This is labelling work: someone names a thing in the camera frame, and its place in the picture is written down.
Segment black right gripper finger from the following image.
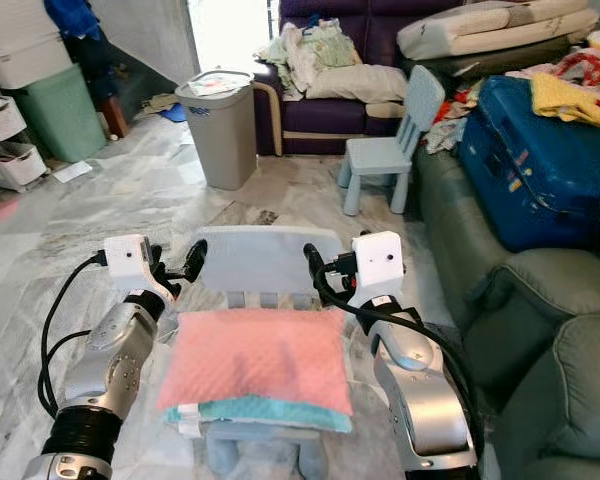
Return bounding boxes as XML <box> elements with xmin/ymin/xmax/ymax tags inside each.
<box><xmin>302</xmin><ymin>242</ymin><xmax>336</xmax><ymax>301</ymax></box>

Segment pink dotted pillow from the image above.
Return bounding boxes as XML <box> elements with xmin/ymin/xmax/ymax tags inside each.
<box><xmin>157</xmin><ymin>307</ymin><xmax>356</xmax><ymax>416</ymax></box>

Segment purple sofa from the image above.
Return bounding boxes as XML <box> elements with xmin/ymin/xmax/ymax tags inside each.
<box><xmin>252</xmin><ymin>0</ymin><xmax>600</xmax><ymax>156</ymax></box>

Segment beige pillow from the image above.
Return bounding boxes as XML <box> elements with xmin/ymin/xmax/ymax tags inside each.
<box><xmin>305</xmin><ymin>65</ymin><xmax>411</xmax><ymax>104</ymax></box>

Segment green leather sofa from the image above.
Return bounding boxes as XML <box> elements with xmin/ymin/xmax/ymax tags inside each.
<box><xmin>412</xmin><ymin>145</ymin><xmax>600</xmax><ymax>480</ymax></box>

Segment grey child chair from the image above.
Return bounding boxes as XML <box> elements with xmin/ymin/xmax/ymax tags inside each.
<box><xmin>197</xmin><ymin>225</ymin><xmax>344</xmax><ymax>480</ymax></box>

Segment grey lidded bin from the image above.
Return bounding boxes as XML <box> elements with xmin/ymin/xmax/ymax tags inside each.
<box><xmin>175</xmin><ymin>70</ymin><xmax>258</xmax><ymax>191</ymax></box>

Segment light blue child chair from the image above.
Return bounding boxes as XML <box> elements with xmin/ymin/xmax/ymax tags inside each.
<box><xmin>337</xmin><ymin>65</ymin><xmax>446</xmax><ymax>217</ymax></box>

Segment white paper sheet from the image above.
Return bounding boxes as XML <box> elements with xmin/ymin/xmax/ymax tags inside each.
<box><xmin>52</xmin><ymin>160</ymin><xmax>93</xmax><ymax>184</ymax></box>

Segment blue floor cloth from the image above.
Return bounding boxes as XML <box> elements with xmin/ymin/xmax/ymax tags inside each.
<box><xmin>155</xmin><ymin>100</ymin><xmax>187</xmax><ymax>123</ymax></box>

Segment teal dotted cushion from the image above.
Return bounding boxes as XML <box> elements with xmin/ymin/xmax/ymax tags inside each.
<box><xmin>162</xmin><ymin>395</ymin><xmax>353</xmax><ymax>435</ymax></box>

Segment white storage cart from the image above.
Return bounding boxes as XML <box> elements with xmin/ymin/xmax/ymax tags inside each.
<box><xmin>0</xmin><ymin>95</ymin><xmax>49</xmax><ymax>193</ymax></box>

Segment green laundry basket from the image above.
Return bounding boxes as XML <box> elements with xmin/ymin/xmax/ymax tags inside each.
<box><xmin>12</xmin><ymin>65</ymin><xmax>106</xmax><ymax>164</ymax></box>

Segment heap of mixed clothes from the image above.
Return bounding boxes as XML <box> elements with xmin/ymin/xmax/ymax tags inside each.
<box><xmin>423</xmin><ymin>85</ymin><xmax>481</xmax><ymax>156</ymax></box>

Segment pile of pale clothes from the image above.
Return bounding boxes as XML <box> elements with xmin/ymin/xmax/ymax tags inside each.
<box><xmin>255</xmin><ymin>20</ymin><xmax>361</xmax><ymax>99</ymax></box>

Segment blue hard suitcase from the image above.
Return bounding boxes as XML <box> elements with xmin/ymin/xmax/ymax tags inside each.
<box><xmin>458</xmin><ymin>75</ymin><xmax>600</xmax><ymax>253</ymax></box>

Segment white storage box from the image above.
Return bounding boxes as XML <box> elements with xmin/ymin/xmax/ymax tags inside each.
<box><xmin>0</xmin><ymin>38</ymin><xmax>63</xmax><ymax>91</ymax></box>
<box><xmin>0</xmin><ymin>0</ymin><xmax>56</xmax><ymax>51</ymax></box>

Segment yellow cloth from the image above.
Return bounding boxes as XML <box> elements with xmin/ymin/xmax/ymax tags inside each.
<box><xmin>530</xmin><ymin>72</ymin><xmax>600</xmax><ymax>128</ymax></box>

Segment red patterned clothes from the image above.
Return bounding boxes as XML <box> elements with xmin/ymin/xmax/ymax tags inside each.
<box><xmin>505</xmin><ymin>45</ymin><xmax>600</xmax><ymax>91</ymax></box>

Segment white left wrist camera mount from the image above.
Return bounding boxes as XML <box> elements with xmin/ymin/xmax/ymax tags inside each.
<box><xmin>104</xmin><ymin>234</ymin><xmax>156</xmax><ymax>301</ymax></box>

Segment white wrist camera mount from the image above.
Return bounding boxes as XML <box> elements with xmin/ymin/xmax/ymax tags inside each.
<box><xmin>352</xmin><ymin>231</ymin><xmax>404</xmax><ymax>307</ymax></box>
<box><xmin>104</xmin><ymin>234</ymin><xmax>156</xmax><ymax>301</ymax></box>

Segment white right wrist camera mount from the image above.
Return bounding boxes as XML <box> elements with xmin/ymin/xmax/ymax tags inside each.
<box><xmin>352</xmin><ymin>231</ymin><xmax>404</xmax><ymax>307</ymax></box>

